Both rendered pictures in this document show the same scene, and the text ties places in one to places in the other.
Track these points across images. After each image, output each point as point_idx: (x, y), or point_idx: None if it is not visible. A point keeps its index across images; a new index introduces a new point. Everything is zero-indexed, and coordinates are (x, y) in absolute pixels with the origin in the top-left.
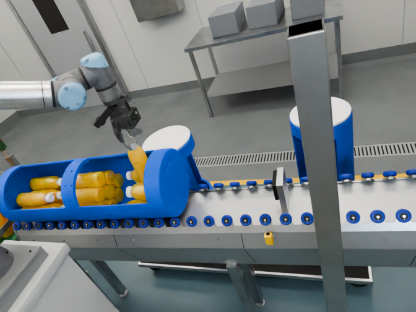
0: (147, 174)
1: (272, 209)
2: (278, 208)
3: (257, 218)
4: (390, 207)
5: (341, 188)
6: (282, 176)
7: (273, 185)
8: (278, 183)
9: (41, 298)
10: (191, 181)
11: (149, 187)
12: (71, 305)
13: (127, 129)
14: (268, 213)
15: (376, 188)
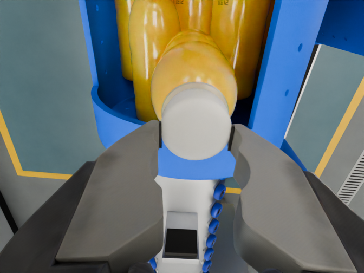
0: (119, 129)
1: (176, 202)
2: (177, 208)
3: (162, 189)
4: (171, 272)
5: (199, 252)
6: (180, 263)
7: (165, 254)
8: (166, 260)
9: None
10: (318, 37)
11: (98, 121)
12: None
13: (235, 225)
14: (169, 199)
15: (194, 270)
